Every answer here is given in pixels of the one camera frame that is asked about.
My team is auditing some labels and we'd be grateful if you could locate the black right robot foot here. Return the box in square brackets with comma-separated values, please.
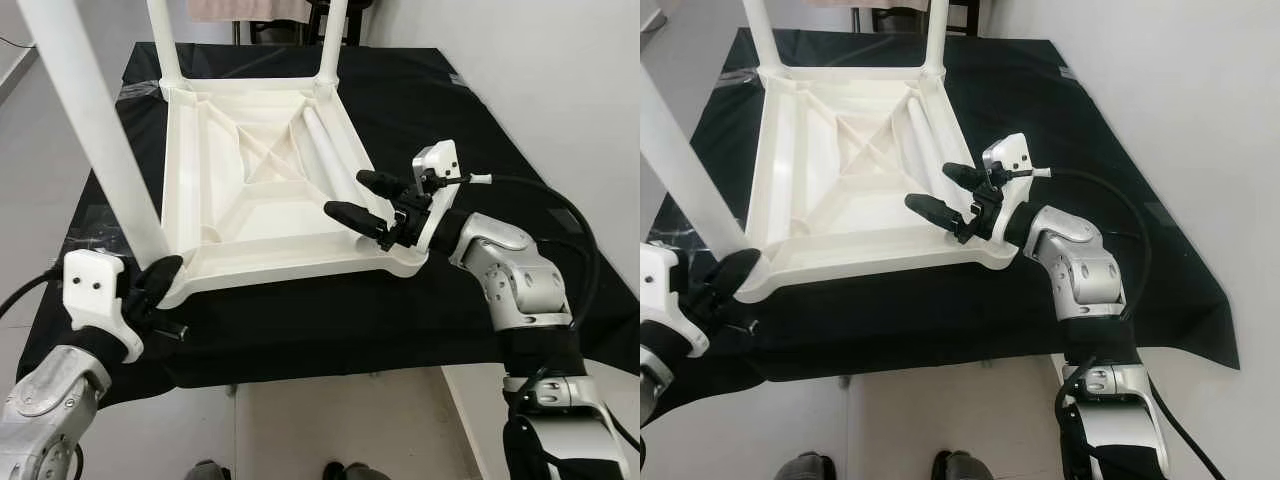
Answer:
[320, 461, 393, 480]

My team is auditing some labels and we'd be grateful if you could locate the white plastic table top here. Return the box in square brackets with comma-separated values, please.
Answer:
[733, 60, 1021, 305]
[153, 70, 433, 311]

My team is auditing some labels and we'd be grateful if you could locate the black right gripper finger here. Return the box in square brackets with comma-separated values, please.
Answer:
[323, 200, 393, 241]
[905, 192, 971, 231]
[942, 161, 993, 191]
[356, 169, 415, 199]

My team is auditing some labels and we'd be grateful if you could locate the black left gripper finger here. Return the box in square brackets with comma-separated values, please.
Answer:
[700, 247, 759, 289]
[143, 258, 187, 311]
[128, 254, 183, 297]
[716, 251, 764, 306]

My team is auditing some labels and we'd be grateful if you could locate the clear tape patch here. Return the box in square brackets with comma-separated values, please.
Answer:
[68, 205, 133, 259]
[648, 222, 706, 251]

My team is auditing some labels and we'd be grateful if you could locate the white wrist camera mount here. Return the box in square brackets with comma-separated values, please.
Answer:
[412, 140, 464, 253]
[62, 250, 144, 364]
[982, 132, 1034, 243]
[640, 242, 712, 359]

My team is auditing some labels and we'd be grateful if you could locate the black tablecloth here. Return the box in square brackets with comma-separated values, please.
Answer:
[18, 42, 641, 407]
[640, 27, 1242, 427]

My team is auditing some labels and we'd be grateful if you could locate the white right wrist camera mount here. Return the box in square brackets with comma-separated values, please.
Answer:
[412, 140, 464, 253]
[982, 132, 1034, 243]

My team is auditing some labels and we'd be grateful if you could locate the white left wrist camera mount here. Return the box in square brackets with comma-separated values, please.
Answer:
[640, 242, 712, 359]
[62, 250, 144, 364]

